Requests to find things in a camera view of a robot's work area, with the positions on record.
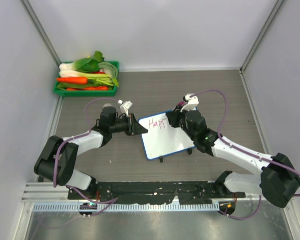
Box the red bull can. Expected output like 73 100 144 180
102 103 113 109

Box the pale green bean bundle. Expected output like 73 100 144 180
98 62 119 79

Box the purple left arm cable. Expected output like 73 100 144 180
52 97 123 201

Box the green plastic tray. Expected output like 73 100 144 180
53 61 119 97

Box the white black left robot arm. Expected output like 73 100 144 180
34 105 148 200

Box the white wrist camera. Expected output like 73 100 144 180
117 100 133 117
181 93 199 112

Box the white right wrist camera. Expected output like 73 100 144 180
181 93 199 112

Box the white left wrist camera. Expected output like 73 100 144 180
117 100 133 117

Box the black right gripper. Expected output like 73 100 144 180
167 104 197 141

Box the white slotted cable duct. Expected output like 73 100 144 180
32 202 220 213

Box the small orange carrot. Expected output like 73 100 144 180
66 86 108 91

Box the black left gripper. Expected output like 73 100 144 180
110 113 147 136

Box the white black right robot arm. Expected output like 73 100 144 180
166 110 300 208

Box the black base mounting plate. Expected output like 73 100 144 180
80 181 246 205

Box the green bok choy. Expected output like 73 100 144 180
59 51 104 77

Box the blue framed whiteboard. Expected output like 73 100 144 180
138 112 195 161

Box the white marker with magenta cap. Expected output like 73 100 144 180
167 100 185 126

